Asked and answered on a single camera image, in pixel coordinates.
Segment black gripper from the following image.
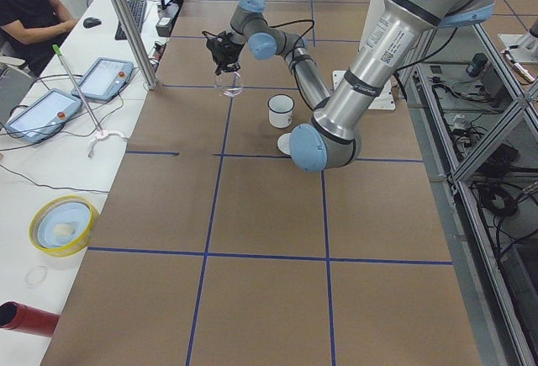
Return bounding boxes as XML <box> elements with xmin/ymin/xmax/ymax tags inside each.
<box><xmin>215</xmin><ymin>32</ymin><xmax>245</xmax><ymax>75</ymax></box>

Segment clear plastic funnel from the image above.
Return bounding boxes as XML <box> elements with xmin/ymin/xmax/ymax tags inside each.
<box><xmin>214</xmin><ymin>71</ymin><xmax>243</xmax><ymax>98</ymax></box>

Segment white ceramic lid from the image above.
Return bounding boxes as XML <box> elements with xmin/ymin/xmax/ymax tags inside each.
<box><xmin>277</xmin><ymin>133</ymin><xmax>291</xmax><ymax>156</ymax></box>

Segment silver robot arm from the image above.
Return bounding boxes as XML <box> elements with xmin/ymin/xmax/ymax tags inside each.
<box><xmin>206</xmin><ymin>0</ymin><xmax>494</xmax><ymax>172</ymax></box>

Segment white enamel mug blue rim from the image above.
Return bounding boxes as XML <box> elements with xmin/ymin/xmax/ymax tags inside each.
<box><xmin>267</xmin><ymin>94</ymin><xmax>294</xmax><ymax>129</ymax></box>

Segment grey power adapter box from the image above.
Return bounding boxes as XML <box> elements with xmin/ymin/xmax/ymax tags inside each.
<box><xmin>156</xmin><ymin>3</ymin><xmax>180</xmax><ymax>37</ymax></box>

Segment black keyboard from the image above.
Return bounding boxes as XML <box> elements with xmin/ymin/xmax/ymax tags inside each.
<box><xmin>114</xmin><ymin>0</ymin><xmax>148</xmax><ymax>41</ymax></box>

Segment far blue teach pendant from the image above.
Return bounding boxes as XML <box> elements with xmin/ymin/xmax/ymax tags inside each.
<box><xmin>76</xmin><ymin>57</ymin><xmax>134</xmax><ymax>103</ymax></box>

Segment blue teach pendant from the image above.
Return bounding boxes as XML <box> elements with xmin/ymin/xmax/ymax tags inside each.
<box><xmin>76</xmin><ymin>57</ymin><xmax>134</xmax><ymax>103</ymax></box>
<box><xmin>5</xmin><ymin>88</ymin><xmax>82</xmax><ymax>143</ymax></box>

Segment black computer mouse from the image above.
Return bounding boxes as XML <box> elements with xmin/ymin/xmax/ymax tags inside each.
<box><xmin>82</xmin><ymin>17</ymin><xmax>102</xmax><ymax>29</ymax></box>

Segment white curved plastic piece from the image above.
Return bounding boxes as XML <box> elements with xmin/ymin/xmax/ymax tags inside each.
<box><xmin>87</xmin><ymin>130</ymin><xmax>128</xmax><ymax>158</ymax></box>

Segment metal rod green tip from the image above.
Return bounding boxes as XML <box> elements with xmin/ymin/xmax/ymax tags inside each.
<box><xmin>52</xmin><ymin>44</ymin><xmax>104</xmax><ymax>136</ymax></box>

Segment near blue teach pendant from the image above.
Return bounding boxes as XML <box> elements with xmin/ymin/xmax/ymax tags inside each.
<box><xmin>5</xmin><ymin>88</ymin><xmax>82</xmax><ymax>143</ymax></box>

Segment person in black shirt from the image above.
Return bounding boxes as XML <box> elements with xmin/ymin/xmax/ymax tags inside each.
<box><xmin>1</xmin><ymin>0</ymin><xmax>78</xmax><ymax>76</ymax></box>

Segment light blue plate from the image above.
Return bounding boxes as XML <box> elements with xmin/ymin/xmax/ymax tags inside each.
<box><xmin>37</xmin><ymin>202</ymin><xmax>91</xmax><ymax>248</ymax></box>

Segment yellow tape roll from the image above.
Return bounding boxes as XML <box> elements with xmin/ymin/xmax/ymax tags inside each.
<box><xmin>29</xmin><ymin>195</ymin><xmax>99</xmax><ymax>257</ymax></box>

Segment red cylinder tube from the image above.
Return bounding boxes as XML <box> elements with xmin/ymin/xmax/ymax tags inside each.
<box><xmin>1</xmin><ymin>301</ymin><xmax>60</xmax><ymax>337</ymax></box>

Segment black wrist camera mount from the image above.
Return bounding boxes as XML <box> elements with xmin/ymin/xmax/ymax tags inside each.
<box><xmin>202</xmin><ymin>30</ymin><xmax>224</xmax><ymax>64</ymax></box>

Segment aluminium frame post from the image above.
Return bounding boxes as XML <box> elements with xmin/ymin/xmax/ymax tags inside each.
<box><xmin>111</xmin><ymin>0</ymin><xmax>157</xmax><ymax>90</ymax></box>

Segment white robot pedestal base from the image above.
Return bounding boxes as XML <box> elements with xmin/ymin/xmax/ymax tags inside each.
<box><xmin>332</xmin><ymin>0</ymin><xmax>398</xmax><ymax>111</ymax></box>

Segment aluminium frame rack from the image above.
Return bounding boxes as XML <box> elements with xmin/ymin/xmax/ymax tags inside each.
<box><xmin>400</xmin><ymin>25</ymin><xmax>537</xmax><ymax>365</ymax></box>

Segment clear ring on table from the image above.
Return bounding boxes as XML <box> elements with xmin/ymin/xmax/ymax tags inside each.
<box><xmin>25</xmin><ymin>265</ymin><xmax>49</xmax><ymax>288</ymax></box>

